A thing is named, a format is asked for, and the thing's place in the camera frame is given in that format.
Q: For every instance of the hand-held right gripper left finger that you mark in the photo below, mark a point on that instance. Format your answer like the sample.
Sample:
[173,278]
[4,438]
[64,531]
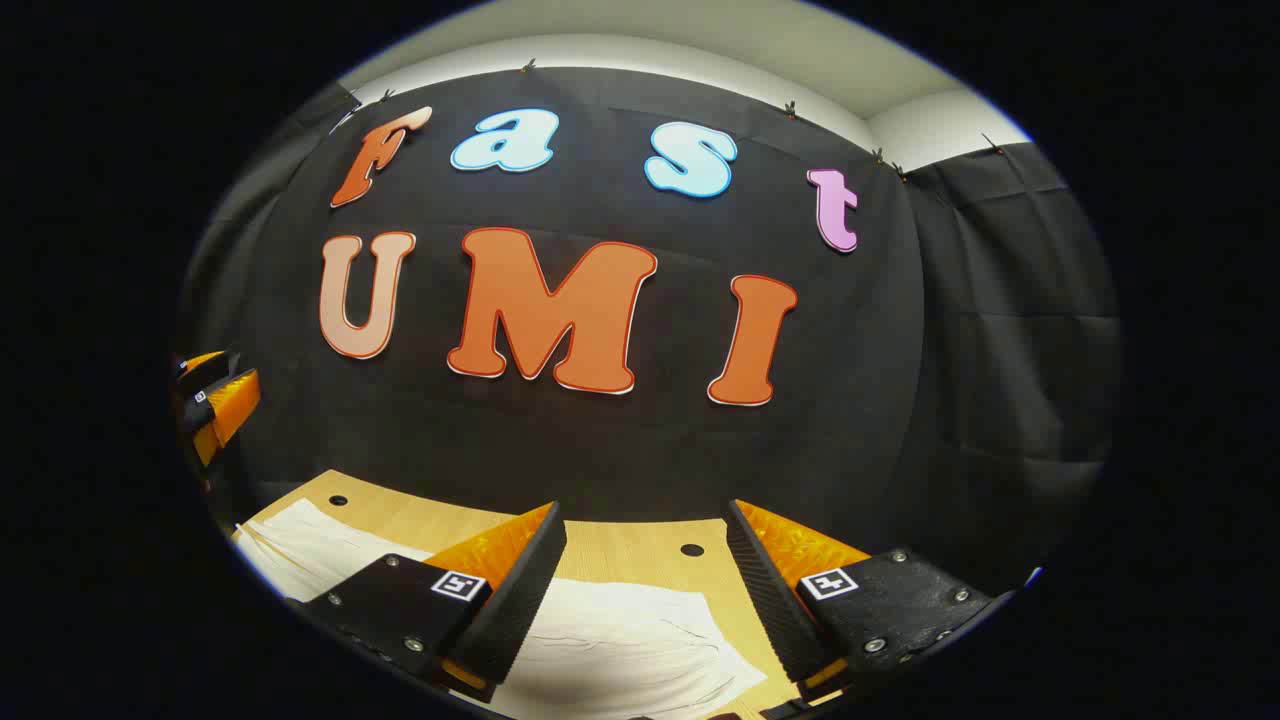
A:
[520,600]

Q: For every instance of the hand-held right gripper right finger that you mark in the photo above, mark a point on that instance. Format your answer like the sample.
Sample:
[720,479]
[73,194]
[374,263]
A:
[770,600]

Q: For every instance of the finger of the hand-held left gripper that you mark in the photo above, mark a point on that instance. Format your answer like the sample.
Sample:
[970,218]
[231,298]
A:
[205,368]
[235,405]

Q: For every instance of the white jeans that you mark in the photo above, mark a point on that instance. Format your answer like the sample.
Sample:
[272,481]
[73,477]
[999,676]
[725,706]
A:
[620,650]

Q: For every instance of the black backdrop cloth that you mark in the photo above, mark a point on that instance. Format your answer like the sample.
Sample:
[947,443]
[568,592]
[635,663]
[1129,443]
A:
[600,450]

